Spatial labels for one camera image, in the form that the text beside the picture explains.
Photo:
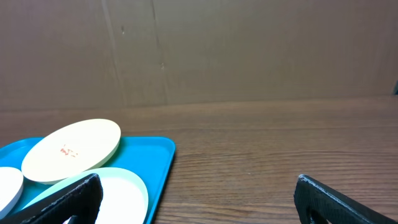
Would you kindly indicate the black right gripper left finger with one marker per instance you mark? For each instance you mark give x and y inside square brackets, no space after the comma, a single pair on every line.
[78,202]

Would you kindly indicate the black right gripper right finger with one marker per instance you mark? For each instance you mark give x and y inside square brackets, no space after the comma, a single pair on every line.
[317,203]

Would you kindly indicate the white pink plate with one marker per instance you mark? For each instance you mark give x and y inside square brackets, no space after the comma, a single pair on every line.
[11,188]

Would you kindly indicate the light blue plate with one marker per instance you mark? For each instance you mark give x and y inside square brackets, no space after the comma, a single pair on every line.
[125,198]

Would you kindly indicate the yellow plate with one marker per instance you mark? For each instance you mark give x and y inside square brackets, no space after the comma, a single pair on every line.
[71,150]

